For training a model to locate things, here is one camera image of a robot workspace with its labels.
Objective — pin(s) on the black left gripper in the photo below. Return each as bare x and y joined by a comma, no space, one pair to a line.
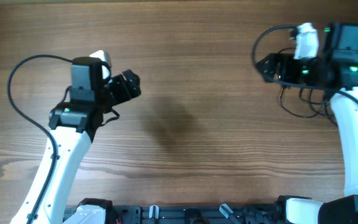
125,94

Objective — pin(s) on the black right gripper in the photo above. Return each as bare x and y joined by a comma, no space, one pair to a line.
274,66

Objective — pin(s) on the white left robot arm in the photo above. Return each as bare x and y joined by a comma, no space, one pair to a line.
88,104

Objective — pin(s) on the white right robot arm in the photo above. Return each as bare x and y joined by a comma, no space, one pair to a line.
331,67

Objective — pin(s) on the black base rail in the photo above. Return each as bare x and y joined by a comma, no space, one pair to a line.
197,214

